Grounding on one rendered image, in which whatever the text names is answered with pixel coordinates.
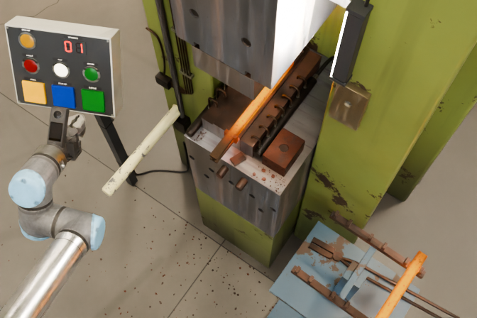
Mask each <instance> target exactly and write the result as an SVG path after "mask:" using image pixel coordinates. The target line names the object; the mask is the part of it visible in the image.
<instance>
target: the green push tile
mask: <svg viewBox="0 0 477 318"><path fill-rule="evenodd" d="M81 92H82V107H83V110H87V111H97V112H102V113H105V111H106V109H105V98H104V92H100V91H95V90H90V89H82V90H81Z"/></svg>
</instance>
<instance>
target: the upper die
mask: <svg viewBox="0 0 477 318"><path fill-rule="evenodd" d="M192 55H193V60H194V66H195V67H197V68H199V69H200V70H202V71H204V72H206V73H207V74H209V75H211V76H212V77H214V78H216V79H218V80H219V81H221V82H223V83H224V84H227V85H228V86H230V87H231V88H233V89H235V90H236V91H238V92H240V93H242V94H244V95H245V96H247V97H248V98H250V99H252V100H255V98H256V97H257V96H258V95H259V94H260V92H261V91H262V90H263V88H264V87H265V86H263V85H261V84H260V83H258V82H256V81H255V80H253V79H251V74H250V73H248V72H247V74H246V75H244V74H242V73H240V72H239V71H237V70H235V69H234V68H232V67H230V66H228V65H226V64H225V63H223V62H221V61H220V60H218V59H216V58H214V57H212V56H211V55H209V54H207V53H205V52H204V51H202V50H200V49H199V45H198V44H196V46H193V45H192Z"/></svg>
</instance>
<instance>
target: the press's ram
mask: <svg viewBox="0 0 477 318"><path fill-rule="evenodd" d="M350 2H351V0H170V4H171V9H172V16H173V21H174V24H175V32H176V36H177V37H179V38H181V39H183V40H184V41H186V42H188V43H189V44H191V45H193V46H196V44H198V45H199V49H200V50H202V51H204V52H205V53H207V54H209V55H211V56H212V57H214V58H216V59H218V60H220V61H221V62H223V63H225V64H226V65H228V66H230V67H232V68H234V69H235V70H237V71H239V72H240V73H242V74H244V75H246V74H247V72H248V73H250V74H251V79H252V80H255V81H256V82H258V83H260V84H261V85H263V86H265V87H267V88H268V89H272V88H273V87H274V86H275V84H276V83H277V82H278V80H279V79H280V78H281V77H282V75H283V74H284V73H285V71H286V70H287V69H288V67H289V66H290V65H291V64H292V63H293V61H294V60H295V58H296V57H297V56H298V55H299V54H300V53H301V51H302V50H303V48H304V47H305V46H306V44H308V42H309V41H310V40H311V38H312V37H313V36H314V34H315V33H316V32H317V31H318V30H319V28H320V27H321V26H322V24H323V23H324V22H325V21H326V19H327V18H328V17H329V15H330V14H331V13H332V11H333V10H334V9H335V8H336V6H337V5H340V6H343V7H344V8H346V7H347V6H348V5H349V3H350Z"/></svg>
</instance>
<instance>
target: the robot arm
mask: <svg viewBox="0 0 477 318"><path fill-rule="evenodd" d="M69 112H70V110H69V109H68V108H63V107H58V106H52V107H51V111H50V122H49V128H48V139H47V145H42V146H40V147H39V148H37V150H36V151H35V152H34V153H33V154H32V156H31V157H30V158H29V159H28V161H27V162H26V163H25V165H24V166H23V167H22V168H21V169H20V170H19V171H18V172H17V173H16V174H15V175H14V176H13V178H12V180H11V181H10V183H9V195H10V197H11V198H12V200H13V201H14V202H15V203H16V204H17V205H18V215H19V221H18V222H19V226H20V228H21V232H22V234H23V235H24V236H25V237H26V238H27V239H30V240H33V241H43V240H46V239H48V238H53V239H55V240H54V241H53V242H52V243H51V245H50V246H49V247H48V249H47V250H46V251H45V253H44V254H43V255H42V256H41V258H40V259H39V261H38V262H37V263H36V264H35V266H34V267H33V269H32V270H31V271H30V273H29V274H28V275H27V276H26V278H25V279H24V281H23V282H22V283H21V284H20V286H19V287H18V289H17V290H16V291H15V293H14V294H13V295H12V296H11V298H10V299H9V300H8V302H7V303H6V304H5V305H4V307H3V308H2V310H1V311H0V318H43V316H44V314H45V313H46V312H47V310H48V308H49V307H50V306H51V304H52V303H53V301H54V299H55V298H56V297H57V295H58V293H59V292H60V291H61V289H62V287H63V286H64V284H65V283H66V282H67V280H68V278H69V277H70V276H71V274H72V272H73V271H74V269H75V268H76V267H77V265H78V263H79V262H80V261H81V259H82V257H83V256H85V254H86V253H87V251H88V250H89V249H91V250H92V251H93V250H97V249H98V248H99V247H100V245H101V243H102V240H103V238H104V232H105V220H104V218H103V217H101V216H97V215H95V214H90V213H88V212H83V211H80V210H77V209H73V208H69V207H65V206H62V205H60V204H55V203H53V184H54V183H55V181H56V179H58V177H59V176H60V173H61V172H62V171H63V170H64V169H65V167H66V164H67V162H69V161H70V160H72V161H76V159H77V158H78V156H79V155H80V153H81V152H82V144H81V140H79V137H80V136H81V138H82V137H83V136H84V133H85V130H86V128H85V125H86V124H85V117H84V115H83V114H76V115H74V116H70V117H69ZM76 121H77V122H76Z"/></svg>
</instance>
